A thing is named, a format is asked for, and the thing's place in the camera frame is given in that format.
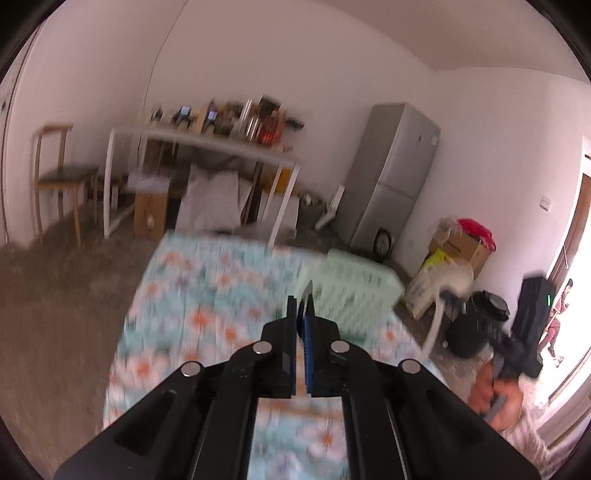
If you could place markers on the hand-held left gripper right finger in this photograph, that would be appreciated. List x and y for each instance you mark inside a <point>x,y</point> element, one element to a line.
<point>310,355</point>

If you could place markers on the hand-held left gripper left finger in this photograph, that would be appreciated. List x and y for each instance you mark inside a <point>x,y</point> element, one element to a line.
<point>291,350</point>

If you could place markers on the green plastic utensil holder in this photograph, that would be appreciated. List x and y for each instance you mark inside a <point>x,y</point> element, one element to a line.
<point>355,290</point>

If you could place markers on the person's right hand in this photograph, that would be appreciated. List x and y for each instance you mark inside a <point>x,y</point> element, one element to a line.
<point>510,404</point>

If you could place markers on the black trash bin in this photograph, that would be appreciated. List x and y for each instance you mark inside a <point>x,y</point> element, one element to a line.
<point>468,330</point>

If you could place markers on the floral tablecloth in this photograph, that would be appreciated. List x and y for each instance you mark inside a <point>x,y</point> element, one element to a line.
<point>194,314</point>

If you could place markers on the red plastic bag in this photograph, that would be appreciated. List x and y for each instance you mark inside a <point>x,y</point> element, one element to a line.
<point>475,228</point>

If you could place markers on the brown wooden door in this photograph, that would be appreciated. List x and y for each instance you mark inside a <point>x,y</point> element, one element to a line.
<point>577,221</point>

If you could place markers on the white and yellow rice bag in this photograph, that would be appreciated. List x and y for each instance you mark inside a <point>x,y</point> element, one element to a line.
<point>422,290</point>

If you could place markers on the clear plastic bag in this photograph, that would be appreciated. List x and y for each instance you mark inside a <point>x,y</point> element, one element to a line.
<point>444,228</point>

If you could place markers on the orange plastic bag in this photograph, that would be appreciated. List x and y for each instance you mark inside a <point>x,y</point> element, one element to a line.
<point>284,178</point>

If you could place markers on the grey pillow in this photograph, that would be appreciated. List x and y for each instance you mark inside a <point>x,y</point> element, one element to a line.
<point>207,198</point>

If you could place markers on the silver refrigerator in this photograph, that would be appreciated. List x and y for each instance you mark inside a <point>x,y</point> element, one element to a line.
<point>392,175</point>

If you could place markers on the dark bottle red label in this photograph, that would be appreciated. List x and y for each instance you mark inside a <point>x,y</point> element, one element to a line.
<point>267,134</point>

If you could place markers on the white side table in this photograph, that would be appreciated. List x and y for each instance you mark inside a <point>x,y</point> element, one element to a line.
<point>207,143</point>

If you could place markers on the small device blue screen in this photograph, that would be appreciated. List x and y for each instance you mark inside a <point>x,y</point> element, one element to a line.
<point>212,116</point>
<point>184,111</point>

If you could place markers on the wooden chair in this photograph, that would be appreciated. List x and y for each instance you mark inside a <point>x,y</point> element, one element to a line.
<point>64,174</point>

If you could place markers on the wall socket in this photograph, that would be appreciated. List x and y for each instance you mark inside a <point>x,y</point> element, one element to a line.
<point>546,203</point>

